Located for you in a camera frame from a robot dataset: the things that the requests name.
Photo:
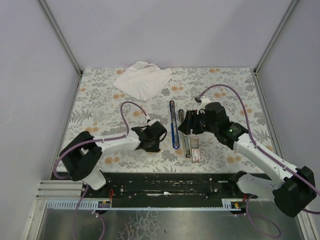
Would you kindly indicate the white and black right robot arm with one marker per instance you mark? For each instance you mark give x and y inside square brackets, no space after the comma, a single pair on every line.
[289,187]

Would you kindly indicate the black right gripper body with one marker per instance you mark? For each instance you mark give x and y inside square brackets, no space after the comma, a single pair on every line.
[191,122]

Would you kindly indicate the white slotted cable duct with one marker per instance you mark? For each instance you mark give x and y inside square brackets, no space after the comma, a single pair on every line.
[96,205]

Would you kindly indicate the left aluminium frame post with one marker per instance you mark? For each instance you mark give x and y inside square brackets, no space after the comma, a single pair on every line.
[59,35]

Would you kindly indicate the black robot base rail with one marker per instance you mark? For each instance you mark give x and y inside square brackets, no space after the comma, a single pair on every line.
[167,190]

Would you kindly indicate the right aluminium frame post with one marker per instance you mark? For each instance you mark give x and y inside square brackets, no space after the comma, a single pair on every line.
[280,27]

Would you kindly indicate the beige stapler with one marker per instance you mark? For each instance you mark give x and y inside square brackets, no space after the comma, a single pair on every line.
[185,141]

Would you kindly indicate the red and white staple box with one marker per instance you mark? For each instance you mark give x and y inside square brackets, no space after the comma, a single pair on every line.
[195,151]

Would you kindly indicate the blue stapler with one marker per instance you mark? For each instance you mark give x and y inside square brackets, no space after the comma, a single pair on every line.
[174,128]

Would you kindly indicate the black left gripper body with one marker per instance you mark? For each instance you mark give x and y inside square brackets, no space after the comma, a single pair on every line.
[152,142]

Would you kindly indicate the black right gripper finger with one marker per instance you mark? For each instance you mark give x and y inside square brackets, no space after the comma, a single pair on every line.
[193,129]
[185,122]

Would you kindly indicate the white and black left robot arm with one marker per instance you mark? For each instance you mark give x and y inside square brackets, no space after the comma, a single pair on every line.
[81,156]

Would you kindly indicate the floral patterned table mat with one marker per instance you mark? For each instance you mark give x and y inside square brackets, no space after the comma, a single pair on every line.
[102,109]

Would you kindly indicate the white folded cloth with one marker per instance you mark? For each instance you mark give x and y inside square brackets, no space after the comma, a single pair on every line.
[143,80]

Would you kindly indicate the aluminium frame post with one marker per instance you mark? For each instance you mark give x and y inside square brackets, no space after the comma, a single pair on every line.
[59,35]
[280,27]

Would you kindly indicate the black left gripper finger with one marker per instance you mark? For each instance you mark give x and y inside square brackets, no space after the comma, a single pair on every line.
[154,148]
[143,145]

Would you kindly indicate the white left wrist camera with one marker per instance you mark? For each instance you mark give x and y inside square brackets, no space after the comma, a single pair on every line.
[150,121]

